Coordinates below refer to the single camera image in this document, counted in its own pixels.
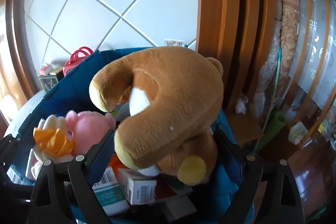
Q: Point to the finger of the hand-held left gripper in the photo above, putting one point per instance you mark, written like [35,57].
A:
[5,144]
[15,188]

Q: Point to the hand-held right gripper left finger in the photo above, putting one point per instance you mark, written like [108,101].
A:
[102,158]

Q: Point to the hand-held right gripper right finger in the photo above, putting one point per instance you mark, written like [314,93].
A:
[229,150]

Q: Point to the blue plastic storage container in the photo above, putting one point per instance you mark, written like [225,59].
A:
[78,77]

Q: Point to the brown bear plush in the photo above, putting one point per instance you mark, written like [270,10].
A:
[170,82]

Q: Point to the wooden board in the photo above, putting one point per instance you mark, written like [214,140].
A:
[244,129]

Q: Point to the green and white box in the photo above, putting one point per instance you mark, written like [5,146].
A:
[110,192]

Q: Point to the pink pig plush orange dress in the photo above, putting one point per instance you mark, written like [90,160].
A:
[84,127]

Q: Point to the small white plastic bag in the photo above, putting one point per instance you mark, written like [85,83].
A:
[241,106]

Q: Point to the white barcode box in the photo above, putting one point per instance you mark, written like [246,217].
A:
[139,187]

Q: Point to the white plush orange bow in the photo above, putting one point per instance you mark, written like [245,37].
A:
[52,124]

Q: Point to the rolled green yoga mat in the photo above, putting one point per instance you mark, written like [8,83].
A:
[275,124]

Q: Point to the white and green packet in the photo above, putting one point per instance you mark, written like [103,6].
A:
[298,132]

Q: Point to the small clear display case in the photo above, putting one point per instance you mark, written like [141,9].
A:
[50,82]

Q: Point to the plain white box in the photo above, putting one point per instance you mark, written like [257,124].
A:
[178,209]

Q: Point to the pink tissue pack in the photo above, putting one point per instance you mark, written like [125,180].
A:
[45,68]

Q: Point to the green pole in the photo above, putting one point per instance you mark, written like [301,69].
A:
[275,77]

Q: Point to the plastic wrapped roll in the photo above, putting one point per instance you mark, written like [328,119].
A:
[269,71]

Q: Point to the red plastic basket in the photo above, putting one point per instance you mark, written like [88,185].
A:
[74,61]

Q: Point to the white printed paper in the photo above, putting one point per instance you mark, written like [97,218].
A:
[174,43]

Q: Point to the rolled patterned carpet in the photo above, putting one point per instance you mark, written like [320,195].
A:
[288,43]

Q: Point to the frosted glass sliding door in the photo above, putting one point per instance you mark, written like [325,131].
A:
[317,29]

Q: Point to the wooden door frame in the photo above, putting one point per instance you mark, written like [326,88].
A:
[220,3]

